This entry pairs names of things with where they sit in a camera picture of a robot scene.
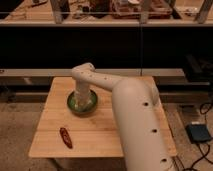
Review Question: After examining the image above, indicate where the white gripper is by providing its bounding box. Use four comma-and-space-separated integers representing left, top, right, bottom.
74, 81, 90, 110

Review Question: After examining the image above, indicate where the green ceramic bowl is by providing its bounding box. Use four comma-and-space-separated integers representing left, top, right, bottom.
67, 90, 98, 117

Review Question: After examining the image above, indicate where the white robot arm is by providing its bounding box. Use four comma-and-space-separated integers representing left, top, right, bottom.
71, 63, 176, 171

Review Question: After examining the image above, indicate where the red chili pepper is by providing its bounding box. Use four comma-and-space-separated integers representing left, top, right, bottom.
60, 127, 72, 148

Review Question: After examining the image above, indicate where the black foot pedal box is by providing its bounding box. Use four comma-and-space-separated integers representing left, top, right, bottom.
186, 124, 212, 144

